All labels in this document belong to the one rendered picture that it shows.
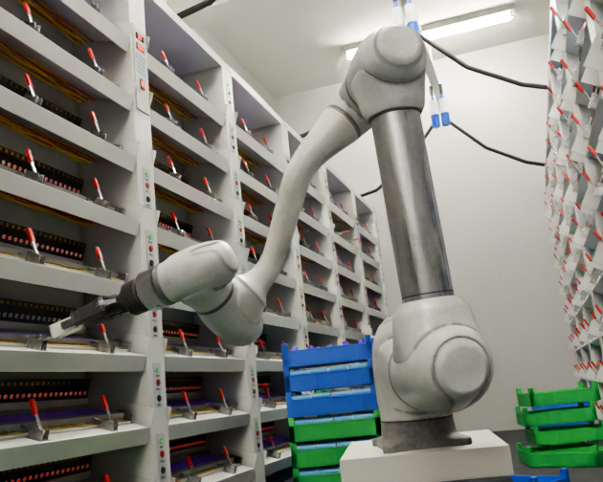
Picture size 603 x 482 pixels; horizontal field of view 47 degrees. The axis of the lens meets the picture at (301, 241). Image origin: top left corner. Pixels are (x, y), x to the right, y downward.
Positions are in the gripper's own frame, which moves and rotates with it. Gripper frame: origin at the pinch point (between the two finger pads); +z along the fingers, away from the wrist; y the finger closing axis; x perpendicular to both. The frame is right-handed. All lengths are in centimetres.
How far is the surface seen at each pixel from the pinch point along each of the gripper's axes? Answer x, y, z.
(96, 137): 53, 22, -7
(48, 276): 13.5, 2.3, 3.3
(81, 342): 1.7, 22.6, 12.3
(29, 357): -4.5, -5.0, 7.3
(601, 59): 22, 42, -131
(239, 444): -31, 113, 18
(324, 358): -15, 94, -28
